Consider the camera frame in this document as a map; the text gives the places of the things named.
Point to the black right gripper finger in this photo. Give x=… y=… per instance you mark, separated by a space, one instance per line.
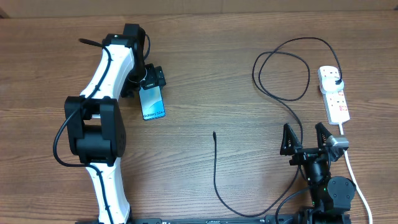
x=322 y=135
x=290 y=143

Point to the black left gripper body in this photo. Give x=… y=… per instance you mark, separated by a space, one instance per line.
x=153 y=78

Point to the white power strip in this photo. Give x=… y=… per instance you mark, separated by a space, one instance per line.
x=335 y=102

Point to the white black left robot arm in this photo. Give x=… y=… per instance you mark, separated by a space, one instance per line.
x=94 y=123

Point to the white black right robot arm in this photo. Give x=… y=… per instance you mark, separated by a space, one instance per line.
x=331 y=196

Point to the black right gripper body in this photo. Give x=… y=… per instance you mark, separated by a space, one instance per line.
x=314 y=170

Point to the white charger plug adapter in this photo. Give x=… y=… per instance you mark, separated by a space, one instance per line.
x=331 y=84

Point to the Samsung Galaxy S24+ smartphone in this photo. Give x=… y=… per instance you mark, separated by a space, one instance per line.
x=152 y=104

